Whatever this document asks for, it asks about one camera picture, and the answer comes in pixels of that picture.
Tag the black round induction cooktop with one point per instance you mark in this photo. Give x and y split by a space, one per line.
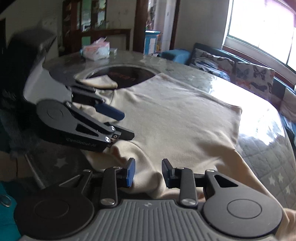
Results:
125 76

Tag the blue white storage box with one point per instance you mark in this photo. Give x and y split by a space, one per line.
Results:
150 41

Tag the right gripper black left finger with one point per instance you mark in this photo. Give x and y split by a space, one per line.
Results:
66 208

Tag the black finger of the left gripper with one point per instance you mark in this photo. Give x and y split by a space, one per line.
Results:
84 91
65 124

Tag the grey plain cushion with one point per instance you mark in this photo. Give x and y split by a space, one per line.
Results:
287 105

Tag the right butterfly print cushion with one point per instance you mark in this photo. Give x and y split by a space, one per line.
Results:
254 78

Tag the left butterfly print cushion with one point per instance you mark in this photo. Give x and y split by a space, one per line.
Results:
216 65

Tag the pink white tissue box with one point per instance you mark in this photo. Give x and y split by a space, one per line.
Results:
99 49

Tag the dark wooden door frame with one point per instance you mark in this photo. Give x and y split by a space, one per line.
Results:
158 16

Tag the butterfly print cushion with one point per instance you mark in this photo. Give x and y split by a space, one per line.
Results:
216 65
254 78

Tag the dark wooden cabinet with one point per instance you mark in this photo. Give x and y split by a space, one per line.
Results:
83 22

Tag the beige knit garment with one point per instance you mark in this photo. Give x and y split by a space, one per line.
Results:
190 128

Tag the dark blue sofa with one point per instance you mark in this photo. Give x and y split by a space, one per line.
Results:
183 56

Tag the window with green frame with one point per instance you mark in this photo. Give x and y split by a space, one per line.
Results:
268 26

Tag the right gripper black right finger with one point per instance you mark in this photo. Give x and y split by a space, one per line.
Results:
227 205

